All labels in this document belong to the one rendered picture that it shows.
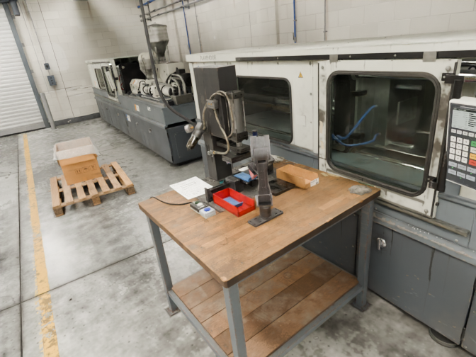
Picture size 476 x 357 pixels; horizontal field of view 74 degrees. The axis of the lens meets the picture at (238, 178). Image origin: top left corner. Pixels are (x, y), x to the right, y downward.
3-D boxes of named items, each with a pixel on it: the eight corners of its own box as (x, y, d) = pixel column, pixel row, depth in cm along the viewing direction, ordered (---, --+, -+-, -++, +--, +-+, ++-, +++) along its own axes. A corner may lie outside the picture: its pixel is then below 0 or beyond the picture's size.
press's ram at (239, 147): (233, 168, 191) (227, 120, 179) (210, 159, 210) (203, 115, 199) (256, 160, 200) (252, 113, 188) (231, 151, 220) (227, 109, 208)
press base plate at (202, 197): (220, 217, 180) (219, 212, 179) (180, 191, 218) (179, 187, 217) (299, 180, 214) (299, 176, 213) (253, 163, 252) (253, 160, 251)
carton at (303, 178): (304, 190, 195) (304, 179, 192) (276, 180, 214) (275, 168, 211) (318, 184, 202) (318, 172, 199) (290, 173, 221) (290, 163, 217)
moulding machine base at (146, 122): (100, 121, 938) (91, 87, 899) (134, 114, 985) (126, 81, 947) (172, 169, 504) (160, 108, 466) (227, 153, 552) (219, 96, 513)
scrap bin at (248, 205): (238, 217, 172) (237, 207, 170) (213, 202, 191) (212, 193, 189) (255, 209, 178) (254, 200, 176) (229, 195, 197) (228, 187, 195)
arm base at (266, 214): (246, 209, 163) (254, 214, 158) (274, 195, 174) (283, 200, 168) (246, 222, 167) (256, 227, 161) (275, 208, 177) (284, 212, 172)
